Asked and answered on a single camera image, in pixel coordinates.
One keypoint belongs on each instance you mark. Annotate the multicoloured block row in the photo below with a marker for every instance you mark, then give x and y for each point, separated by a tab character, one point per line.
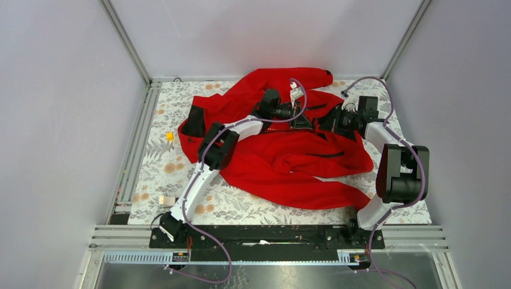
166	201

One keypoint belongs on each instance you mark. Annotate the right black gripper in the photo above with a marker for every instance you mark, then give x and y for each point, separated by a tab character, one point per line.
329	124

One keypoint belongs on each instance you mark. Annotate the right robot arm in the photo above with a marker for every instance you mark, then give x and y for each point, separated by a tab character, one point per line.
402	175

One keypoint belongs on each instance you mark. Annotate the red zip-up jacket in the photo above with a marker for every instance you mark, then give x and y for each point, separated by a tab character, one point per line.
291	167

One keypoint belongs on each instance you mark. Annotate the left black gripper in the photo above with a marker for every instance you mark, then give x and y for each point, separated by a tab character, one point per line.
297	122

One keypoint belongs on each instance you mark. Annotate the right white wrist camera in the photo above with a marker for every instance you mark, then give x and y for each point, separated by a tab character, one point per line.
350	101

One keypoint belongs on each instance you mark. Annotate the aluminium frame rail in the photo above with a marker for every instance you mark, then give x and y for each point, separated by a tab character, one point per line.
130	244

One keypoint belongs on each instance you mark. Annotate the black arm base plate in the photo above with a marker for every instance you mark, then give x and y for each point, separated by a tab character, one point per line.
261	243

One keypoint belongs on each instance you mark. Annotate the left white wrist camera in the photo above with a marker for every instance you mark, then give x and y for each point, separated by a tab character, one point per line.
295	93

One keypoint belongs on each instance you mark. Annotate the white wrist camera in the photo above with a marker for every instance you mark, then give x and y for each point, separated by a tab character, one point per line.
295	93
350	101

